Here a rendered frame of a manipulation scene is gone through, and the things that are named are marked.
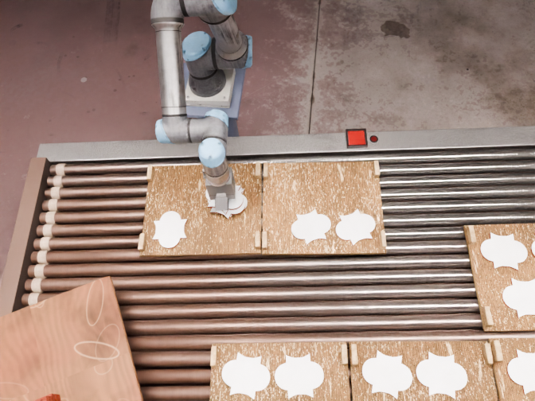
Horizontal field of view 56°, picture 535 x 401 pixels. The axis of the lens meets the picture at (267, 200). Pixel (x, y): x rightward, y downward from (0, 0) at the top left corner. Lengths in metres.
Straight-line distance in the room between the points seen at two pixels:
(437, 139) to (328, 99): 1.32
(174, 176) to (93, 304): 0.54
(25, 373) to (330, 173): 1.15
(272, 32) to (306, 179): 1.90
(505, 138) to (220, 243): 1.10
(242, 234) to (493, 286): 0.82
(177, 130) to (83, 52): 2.24
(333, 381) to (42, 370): 0.84
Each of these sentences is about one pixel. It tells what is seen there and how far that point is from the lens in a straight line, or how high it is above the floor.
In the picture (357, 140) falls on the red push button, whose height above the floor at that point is 0.93.
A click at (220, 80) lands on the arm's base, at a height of 0.95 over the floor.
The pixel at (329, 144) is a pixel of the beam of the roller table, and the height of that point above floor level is 0.92.
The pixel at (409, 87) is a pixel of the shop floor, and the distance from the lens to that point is 3.30.
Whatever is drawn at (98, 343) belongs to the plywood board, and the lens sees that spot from 1.60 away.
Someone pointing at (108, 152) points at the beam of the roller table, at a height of 0.92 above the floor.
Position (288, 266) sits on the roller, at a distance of 1.68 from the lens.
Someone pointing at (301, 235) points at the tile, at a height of 0.95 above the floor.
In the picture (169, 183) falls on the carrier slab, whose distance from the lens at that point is 1.85.
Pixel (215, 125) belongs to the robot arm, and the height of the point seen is 1.27.
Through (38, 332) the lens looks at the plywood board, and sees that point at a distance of 1.68.
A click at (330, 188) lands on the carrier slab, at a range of 1.78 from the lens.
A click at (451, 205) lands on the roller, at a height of 0.92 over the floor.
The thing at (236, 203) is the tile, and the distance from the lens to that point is 1.71.
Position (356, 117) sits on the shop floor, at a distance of 3.11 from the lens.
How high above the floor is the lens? 2.51
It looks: 63 degrees down
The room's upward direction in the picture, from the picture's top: 7 degrees counter-clockwise
